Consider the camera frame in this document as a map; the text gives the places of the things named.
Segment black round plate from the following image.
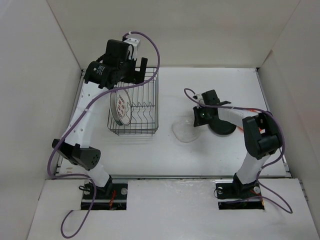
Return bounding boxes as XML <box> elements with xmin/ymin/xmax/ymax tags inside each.
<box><xmin>208</xmin><ymin>117</ymin><xmax>237</xmax><ymax>136</ymax></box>

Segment clear glass plate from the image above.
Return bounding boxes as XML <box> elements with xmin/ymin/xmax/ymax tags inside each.
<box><xmin>171</xmin><ymin>118</ymin><xmax>201</xmax><ymax>143</ymax></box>

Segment green rimmed white plate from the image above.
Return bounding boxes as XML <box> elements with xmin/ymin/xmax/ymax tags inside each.
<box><xmin>109</xmin><ymin>100</ymin><xmax>122</xmax><ymax>126</ymax></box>

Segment white plate red characters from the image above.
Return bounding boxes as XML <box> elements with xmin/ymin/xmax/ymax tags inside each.
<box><xmin>110</xmin><ymin>89</ymin><xmax>132</xmax><ymax>126</ymax></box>

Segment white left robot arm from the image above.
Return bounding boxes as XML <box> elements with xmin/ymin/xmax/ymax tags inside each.
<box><xmin>52</xmin><ymin>37</ymin><xmax>148</xmax><ymax>199</ymax></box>

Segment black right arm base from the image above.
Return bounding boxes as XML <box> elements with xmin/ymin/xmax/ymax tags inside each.
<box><xmin>213</xmin><ymin>179</ymin><xmax>265</xmax><ymax>210</ymax></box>

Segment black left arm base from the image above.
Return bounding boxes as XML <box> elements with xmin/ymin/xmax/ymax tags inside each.
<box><xmin>78</xmin><ymin>182</ymin><xmax>128</xmax><ymax>211</ymax></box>

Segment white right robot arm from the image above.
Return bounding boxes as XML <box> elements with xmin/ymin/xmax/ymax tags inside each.
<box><xmin>191</xmin><ymin>90</ymin><xmax>284</xmax><ymax>197</ymax></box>

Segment orange round plate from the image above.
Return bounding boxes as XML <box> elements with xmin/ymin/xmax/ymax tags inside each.
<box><xmin>237</xmin><ymin>108</ymin><xmax>268</xmax><ymax>134</ymax></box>

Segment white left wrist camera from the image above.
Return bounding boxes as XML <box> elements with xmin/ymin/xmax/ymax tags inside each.
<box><xmin>122</xmin><ymin>37</ymin><xmax>141</xmax><ymax>61</ymax></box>

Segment grey wire dish rack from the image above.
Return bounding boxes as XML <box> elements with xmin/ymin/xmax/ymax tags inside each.
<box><xmin>107</xmin><ymin>67</ymin><xmax>159</xmax><ymax>135</ymax></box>

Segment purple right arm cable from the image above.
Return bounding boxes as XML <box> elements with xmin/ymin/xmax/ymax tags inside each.
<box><xmin>183</xmin><ymin>87</ymin><xmax>293</xmax><ymax>215</ymax></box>

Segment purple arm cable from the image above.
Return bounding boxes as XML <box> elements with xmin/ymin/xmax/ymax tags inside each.
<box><xmin>46</xmin><ymin>31</ymin><xmax>161</xmax><ymax>238</ymax></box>
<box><xmin>183</xmin><ymin>87</ymin><xmax>293</xmax><ymax>215</ymax></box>

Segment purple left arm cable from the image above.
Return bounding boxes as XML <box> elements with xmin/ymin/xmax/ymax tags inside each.
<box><xmin>46</xmin><ymin>31</ymin><xmax>161</xmax><ymax>238</ymax></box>

